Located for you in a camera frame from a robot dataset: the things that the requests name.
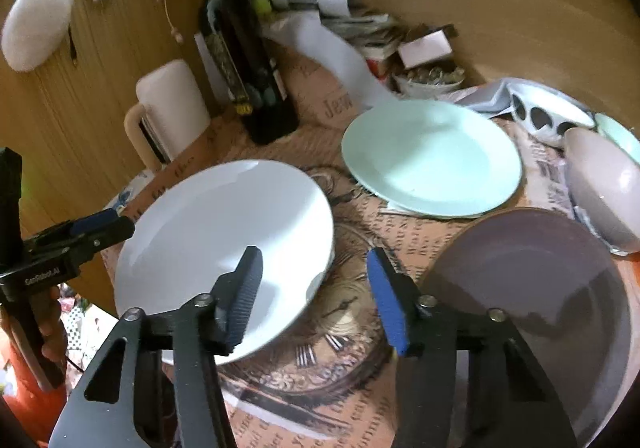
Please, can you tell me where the silver foil wrapper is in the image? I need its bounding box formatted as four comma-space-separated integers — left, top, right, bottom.
452, 81, 521, 116

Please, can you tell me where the red container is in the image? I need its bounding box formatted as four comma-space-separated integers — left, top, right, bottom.
0, 343, 68, 444

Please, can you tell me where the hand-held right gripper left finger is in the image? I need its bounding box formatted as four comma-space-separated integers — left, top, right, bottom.
47, 245, 264, 448

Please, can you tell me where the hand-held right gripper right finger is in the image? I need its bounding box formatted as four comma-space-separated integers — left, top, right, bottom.
366, 247, 578, 448

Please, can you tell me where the grey plate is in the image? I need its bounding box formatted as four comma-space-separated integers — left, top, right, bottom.
397, 207, 632, 448

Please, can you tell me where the pale green bowl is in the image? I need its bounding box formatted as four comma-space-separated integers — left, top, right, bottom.
594, 112, 640, 164

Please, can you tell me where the white fluffy pad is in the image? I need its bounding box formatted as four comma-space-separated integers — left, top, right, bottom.
1, 0, 75, 73

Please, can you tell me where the small white bowl with scraps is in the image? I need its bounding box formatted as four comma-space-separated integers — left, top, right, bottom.
392, 64, 467, 102

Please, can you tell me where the newspaper print tablecloth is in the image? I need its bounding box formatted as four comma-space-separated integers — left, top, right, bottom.
100, 48, 640, 448

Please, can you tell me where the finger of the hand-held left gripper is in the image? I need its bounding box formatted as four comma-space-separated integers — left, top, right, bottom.
65, 217, 137, 265
69, 208, 121, 236

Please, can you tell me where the person's left hand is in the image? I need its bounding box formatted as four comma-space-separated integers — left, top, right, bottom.
31, 284, 68, 371

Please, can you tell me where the long white paper strip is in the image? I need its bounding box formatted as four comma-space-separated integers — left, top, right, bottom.
262, 13, 401, 112

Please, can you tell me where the dark glass bottle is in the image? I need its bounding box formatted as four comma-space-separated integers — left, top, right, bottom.
192, 0, 301, 145

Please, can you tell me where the pale green plate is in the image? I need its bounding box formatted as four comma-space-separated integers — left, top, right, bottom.
341, 100, 522, 219

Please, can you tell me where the patterned cloth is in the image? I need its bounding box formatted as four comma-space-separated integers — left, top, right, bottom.
57, 281, 121, 379

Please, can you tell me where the white mug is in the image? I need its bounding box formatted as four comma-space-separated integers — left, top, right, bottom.
124, 59, 212, 171

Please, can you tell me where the white plate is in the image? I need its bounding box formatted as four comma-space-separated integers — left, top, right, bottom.
114, 159, 335, 368

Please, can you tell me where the white lilac bowl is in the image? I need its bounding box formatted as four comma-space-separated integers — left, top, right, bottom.
564, 127, 640, 256

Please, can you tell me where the white bowl with black spots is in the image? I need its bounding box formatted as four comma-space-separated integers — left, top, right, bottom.
507, 82, 596, 146

